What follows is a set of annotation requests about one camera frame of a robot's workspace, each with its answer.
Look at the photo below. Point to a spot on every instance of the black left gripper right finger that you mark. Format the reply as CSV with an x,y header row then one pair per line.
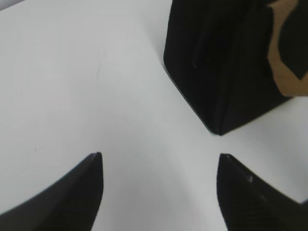
x,y
248,203

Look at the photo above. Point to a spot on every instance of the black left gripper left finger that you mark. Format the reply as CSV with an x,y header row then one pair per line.
x,y
70,204

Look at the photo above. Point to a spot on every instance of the black canvas tote bag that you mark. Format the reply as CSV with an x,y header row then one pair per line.
x,y
234,60

